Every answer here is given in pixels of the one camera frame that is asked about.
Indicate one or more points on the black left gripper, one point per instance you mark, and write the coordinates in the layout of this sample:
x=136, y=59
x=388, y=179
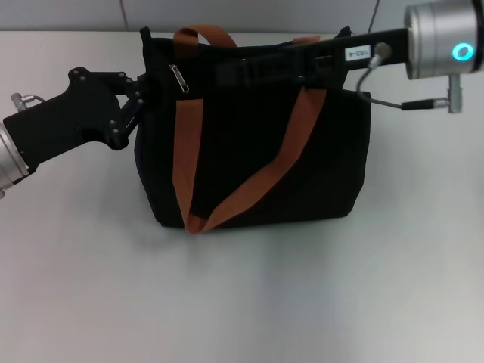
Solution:
x=68, y=117

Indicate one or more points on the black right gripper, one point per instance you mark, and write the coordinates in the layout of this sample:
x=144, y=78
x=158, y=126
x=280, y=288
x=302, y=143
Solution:
x=363, y=51

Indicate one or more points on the silver zipper pull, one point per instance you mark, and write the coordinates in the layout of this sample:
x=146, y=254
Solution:
x=180, y=78

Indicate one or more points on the silver left arm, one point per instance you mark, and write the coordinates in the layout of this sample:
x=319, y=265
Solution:
x=9, y=166

